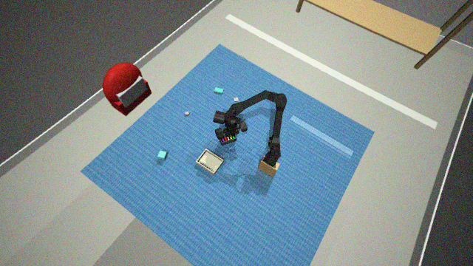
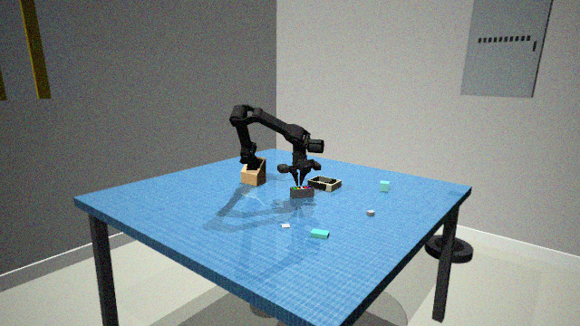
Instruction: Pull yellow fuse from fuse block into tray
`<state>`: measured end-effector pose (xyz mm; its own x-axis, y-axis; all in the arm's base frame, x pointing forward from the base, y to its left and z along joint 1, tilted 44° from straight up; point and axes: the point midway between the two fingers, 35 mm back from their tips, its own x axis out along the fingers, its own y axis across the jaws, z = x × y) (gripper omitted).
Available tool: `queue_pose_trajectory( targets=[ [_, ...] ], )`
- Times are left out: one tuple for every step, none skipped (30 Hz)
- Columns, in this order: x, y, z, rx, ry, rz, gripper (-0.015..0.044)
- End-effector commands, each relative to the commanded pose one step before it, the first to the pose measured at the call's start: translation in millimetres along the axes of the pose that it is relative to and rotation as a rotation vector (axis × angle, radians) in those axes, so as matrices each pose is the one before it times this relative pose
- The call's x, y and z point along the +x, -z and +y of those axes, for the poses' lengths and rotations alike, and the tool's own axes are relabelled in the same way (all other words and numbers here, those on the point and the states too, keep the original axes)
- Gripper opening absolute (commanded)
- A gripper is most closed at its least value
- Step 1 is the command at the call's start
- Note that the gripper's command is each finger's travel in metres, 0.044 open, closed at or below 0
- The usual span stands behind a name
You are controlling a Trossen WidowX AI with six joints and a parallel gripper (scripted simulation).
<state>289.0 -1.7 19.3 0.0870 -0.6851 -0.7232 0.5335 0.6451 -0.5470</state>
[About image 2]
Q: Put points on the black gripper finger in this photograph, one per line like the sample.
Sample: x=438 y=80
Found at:
x=295 y=175
x=302 y=177

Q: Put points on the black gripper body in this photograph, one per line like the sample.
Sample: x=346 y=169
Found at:
x=283 y=168

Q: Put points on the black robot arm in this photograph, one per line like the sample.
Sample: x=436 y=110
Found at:
x=296 y=135

